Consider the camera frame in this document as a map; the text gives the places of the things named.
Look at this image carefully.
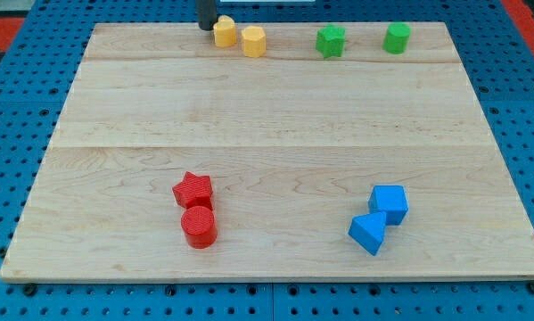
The red star block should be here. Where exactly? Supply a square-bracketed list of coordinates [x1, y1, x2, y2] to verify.
[172, 171, 213, 210]

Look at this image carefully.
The blue cube block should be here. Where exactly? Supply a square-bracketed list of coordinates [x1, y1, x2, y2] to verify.
[368, 185, 408, 226]

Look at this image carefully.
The yellow heart block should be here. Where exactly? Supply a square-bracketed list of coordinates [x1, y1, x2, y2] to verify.
[213, 15, 237, 48]

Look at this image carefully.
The yellow hexagon block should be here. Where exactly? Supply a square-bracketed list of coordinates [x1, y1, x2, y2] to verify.
[242, 26, 267, 58]

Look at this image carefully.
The green star block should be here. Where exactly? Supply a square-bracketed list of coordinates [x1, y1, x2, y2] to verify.
[316, 23, 346, 59]

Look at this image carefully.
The wooden board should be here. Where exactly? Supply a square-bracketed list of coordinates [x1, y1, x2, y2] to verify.
[0, 22, 534, 284]

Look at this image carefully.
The blue triangle block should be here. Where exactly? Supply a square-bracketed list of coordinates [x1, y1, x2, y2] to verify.
[348, 211, 386, 256]

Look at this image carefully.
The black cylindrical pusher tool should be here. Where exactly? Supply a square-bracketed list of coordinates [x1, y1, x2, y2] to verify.
[195, 0, 218, 31]

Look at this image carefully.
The green cylinder block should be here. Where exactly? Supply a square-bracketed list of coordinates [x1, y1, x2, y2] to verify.
[382, 22, 411, 54]

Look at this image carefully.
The red cylinder block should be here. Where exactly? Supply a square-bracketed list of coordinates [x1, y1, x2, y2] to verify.
[181, 206, 218, 249]

